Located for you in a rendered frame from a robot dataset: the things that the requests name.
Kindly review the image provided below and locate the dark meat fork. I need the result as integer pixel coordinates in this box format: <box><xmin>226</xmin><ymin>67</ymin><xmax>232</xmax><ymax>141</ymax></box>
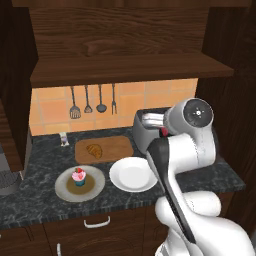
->
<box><xmin>110</xmin><ymin>83</ymin><xmax>119</xmax><ymax>116</ymax></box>

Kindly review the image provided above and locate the small clear shaker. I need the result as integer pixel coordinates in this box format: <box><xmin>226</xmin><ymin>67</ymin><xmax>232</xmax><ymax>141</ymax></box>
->
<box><xmin>58</xmin><ymin>131</ymin><xmax>71</xmax><ymax>148</ymax></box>

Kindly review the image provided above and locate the dark wooden range hood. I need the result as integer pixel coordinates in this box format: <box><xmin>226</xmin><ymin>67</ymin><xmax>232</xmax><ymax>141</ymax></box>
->
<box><xmin>11</xmin><ymin>0</ymin><xmax>235</xmax><ymax>89</ymax></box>

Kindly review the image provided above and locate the small dark spatula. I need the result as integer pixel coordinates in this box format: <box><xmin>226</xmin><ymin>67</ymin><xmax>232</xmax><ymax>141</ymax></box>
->
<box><xmin>83</xmin><ymin>84</ymin><xmax>94</xmax><ymax>115</ymax></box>

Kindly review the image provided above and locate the dark wooden wall cabinet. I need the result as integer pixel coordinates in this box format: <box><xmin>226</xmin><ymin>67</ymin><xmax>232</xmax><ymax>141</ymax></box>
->
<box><xmin>0</xmin><ymin>0</ymin><xmax>40</xmax><ymax>173</ymax></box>

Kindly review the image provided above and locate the dark slotted spatula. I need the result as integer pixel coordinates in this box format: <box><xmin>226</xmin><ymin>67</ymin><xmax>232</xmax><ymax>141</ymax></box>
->
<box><xmin>68</xmin><ymin>86</ymin><xmax>82</xmax><ymax>120</ymax></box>

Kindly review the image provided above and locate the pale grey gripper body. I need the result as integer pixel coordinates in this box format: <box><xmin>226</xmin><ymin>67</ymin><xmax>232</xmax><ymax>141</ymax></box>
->
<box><xmin>142</xmin><ymin>111</ymin><xmax>167</xmax><ymax>129</ymax></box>

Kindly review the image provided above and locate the brown wooden cutting board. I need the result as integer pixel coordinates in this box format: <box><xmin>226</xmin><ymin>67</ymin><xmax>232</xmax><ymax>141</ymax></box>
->
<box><xmin>74</xmin><ymin>135</ymin><xmax>135</xmax><ymax>165</ymax></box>

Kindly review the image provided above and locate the dark wooden drawer front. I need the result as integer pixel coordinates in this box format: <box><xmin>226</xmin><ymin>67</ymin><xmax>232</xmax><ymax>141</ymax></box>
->
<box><xmin>42</xmin><ymin>205</ymin><xmax>158</xmax><ymax>256</ymax></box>

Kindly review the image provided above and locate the white plate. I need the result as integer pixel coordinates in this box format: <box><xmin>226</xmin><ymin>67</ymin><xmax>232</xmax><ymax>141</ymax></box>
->
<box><xmin>108</xmin><ymin>156</ymin><xmax>159</xmax><ymax>194</ymax></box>

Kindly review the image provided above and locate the pink frosted cupcake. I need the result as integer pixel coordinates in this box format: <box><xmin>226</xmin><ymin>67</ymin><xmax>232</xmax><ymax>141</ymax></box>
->
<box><xmin>71</xmin><ymin>167</ymin><xmax>88</xmax><ymax>188</ymax></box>

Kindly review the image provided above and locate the white drawer handle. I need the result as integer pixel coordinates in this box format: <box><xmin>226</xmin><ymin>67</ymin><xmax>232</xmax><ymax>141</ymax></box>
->
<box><xmin>82</xmin><ymin>215</ymin><xmax>112</xmax><ymax>230</ymax></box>

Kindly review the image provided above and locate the dark ladle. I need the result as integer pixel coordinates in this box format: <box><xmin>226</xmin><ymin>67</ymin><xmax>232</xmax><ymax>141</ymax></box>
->
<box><xmin>95</xmin><ymin>84</ymin><xmax>108</xmax><ymax>114</ymax></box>

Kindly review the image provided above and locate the grey plate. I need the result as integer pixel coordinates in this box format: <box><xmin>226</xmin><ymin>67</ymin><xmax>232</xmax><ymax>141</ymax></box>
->
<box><xmin>54</xmin><ymin>165</ymin><xmax>107</xmax><ymax>204</ymax></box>

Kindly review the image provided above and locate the golden brown croissant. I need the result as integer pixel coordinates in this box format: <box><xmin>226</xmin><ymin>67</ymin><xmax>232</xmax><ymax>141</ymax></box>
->
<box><xmin>85</xmin><ymin>143</ymin><xmax>103</xmax><ymax>160</ymax></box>

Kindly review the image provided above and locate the grey toaster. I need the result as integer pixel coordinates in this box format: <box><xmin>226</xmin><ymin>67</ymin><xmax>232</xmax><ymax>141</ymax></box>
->
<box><xmin>132</xmin><ymin>107</ymin><xmax>175</xmax><ymax>156</ymax></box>

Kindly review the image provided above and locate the tall dark wooden cabinet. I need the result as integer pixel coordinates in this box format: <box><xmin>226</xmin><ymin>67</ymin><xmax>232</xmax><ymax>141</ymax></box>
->
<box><xmin>195</xmin><ymin>0</ymin><xmax>256</xmax><ymax>234</ymax></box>

